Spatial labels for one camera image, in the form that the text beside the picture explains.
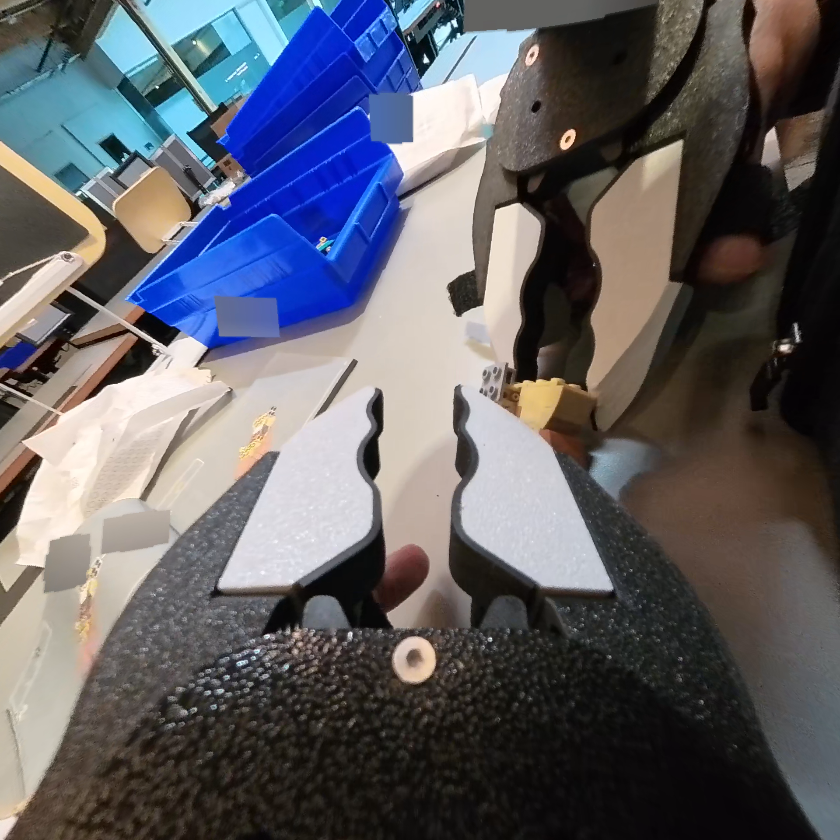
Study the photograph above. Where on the grey square brick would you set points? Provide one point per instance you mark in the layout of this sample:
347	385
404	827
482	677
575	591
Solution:
493	380

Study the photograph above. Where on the stacked blue plastic bins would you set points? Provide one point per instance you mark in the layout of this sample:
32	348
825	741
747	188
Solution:
308	85

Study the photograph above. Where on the small coloured bricks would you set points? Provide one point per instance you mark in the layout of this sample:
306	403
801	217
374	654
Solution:
325	245

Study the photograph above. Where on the orange and yellow brick model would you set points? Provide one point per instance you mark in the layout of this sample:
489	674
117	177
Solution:
551	403

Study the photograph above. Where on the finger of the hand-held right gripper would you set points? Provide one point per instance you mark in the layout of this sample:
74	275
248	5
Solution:
512	262
643	262

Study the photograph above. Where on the white paper sheets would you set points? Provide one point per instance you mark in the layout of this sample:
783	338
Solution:
446	131

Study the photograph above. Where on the person's right hand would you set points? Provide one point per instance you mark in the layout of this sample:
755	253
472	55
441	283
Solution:
732	259

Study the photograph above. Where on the white tube lamp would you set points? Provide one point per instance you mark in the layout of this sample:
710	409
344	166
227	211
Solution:
39	289

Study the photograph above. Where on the black backpack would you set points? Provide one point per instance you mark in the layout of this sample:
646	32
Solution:
814	295

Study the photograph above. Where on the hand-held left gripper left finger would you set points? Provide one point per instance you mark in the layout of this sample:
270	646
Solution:
308	499

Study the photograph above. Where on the black board with tan frame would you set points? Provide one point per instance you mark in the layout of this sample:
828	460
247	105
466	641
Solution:
33	223

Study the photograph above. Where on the crumpled white paper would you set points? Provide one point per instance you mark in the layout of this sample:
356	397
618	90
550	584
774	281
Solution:
118	433

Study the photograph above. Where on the blue plastic bin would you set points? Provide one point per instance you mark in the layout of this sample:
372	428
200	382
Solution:
262	262

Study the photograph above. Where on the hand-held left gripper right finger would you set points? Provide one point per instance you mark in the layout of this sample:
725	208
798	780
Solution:
525	512

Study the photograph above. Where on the person's left hand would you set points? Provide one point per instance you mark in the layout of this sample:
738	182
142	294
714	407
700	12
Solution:
403	577

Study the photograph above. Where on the grey instruction booklet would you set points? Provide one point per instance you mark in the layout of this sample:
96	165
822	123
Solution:
295	394

